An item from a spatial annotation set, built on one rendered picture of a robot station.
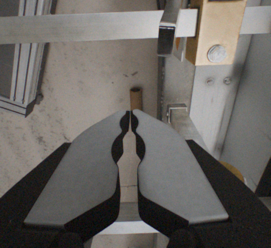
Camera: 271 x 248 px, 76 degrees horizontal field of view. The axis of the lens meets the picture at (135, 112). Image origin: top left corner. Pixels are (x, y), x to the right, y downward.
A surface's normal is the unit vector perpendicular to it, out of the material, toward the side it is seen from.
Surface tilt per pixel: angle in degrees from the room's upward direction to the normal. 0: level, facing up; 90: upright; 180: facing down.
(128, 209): 90
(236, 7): 0
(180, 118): 90
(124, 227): 0
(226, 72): 0
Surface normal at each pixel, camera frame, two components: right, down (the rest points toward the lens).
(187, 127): -0.04, -0.88
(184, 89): 0.01, 0.48
